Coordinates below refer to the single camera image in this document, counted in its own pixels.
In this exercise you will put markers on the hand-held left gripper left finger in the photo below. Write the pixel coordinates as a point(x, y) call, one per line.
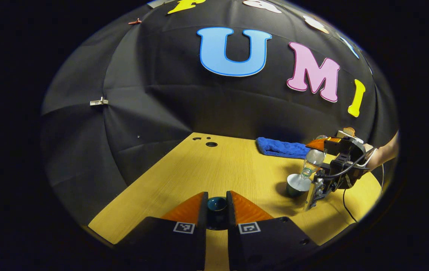
point(201, 233)

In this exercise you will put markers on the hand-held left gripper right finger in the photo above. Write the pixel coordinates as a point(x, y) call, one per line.
point(231, 237)

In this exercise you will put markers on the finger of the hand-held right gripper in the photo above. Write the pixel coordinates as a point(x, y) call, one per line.
point(318, 144)
point(314, 194)

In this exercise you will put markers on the clear plastic water bottle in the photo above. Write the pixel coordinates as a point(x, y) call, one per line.
point(313, 158)

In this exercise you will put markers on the white toaster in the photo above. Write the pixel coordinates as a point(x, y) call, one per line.
point(344, 134)

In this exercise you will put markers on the toast bread slice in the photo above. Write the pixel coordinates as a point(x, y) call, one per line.
point(349, 131)

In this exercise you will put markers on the folded blue towel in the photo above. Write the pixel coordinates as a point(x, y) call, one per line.
point(280, 148)

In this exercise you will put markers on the black backdrop cloth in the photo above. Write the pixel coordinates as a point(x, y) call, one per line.
point(169, 105)

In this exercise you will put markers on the metal clip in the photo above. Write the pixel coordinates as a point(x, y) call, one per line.
point(98, 101)

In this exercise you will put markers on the red clip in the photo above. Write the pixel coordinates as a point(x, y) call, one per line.
point(134, 21)

